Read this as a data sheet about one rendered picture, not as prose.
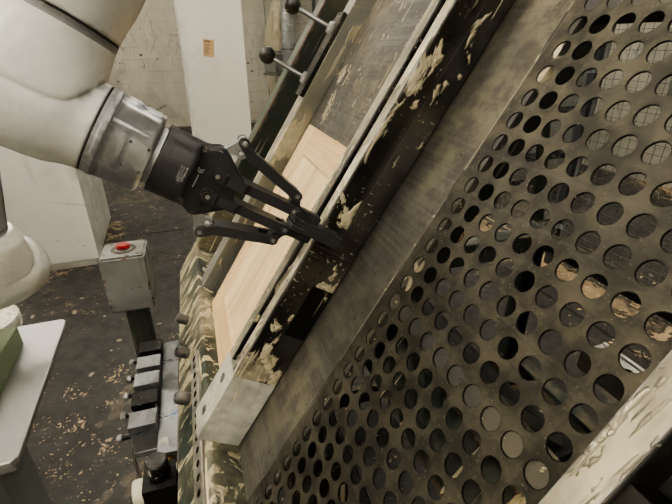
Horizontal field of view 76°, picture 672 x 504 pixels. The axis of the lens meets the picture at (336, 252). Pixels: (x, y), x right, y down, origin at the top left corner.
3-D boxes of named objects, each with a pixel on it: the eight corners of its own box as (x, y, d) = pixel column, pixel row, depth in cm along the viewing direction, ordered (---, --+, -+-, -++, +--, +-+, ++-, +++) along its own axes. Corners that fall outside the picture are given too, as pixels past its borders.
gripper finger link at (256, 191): (207, 172, 50) (212, 161, 50) (291, 209, 55) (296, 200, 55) (209, 181, 47) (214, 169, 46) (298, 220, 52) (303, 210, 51)
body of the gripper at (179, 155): (135, 201, 43) (220, 236, 48) (170, 125, 41) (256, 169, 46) (141, 180, 50) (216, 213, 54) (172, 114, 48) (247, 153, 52)
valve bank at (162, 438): (141, 389, 123) (123, 320, 113) (193, 379, 127) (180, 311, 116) (119, 574, 80) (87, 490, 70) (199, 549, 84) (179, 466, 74)
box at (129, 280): (117, 295, 135) (103, 243, 127) (157, 289, 138) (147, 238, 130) (111, 316, 125) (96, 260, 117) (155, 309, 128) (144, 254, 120)
